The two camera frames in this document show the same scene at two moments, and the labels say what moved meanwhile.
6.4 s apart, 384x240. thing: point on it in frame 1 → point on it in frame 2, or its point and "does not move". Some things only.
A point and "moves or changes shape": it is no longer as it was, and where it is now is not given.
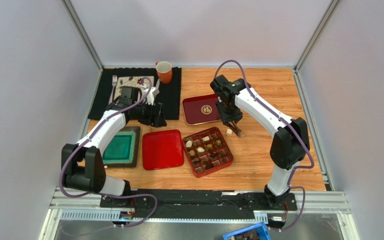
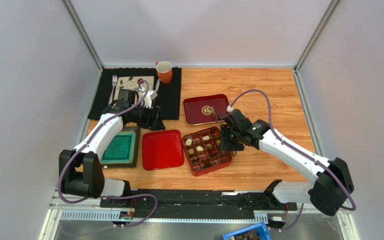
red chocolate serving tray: x=200 y=109 does not move
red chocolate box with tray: x=207 y=152 does not move
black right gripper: x=231 y=117 → x=231 y=143
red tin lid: x=162 y=149 does not move
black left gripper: x=157 y=120 does not move
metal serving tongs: x=233 y=125 moves or changes shape
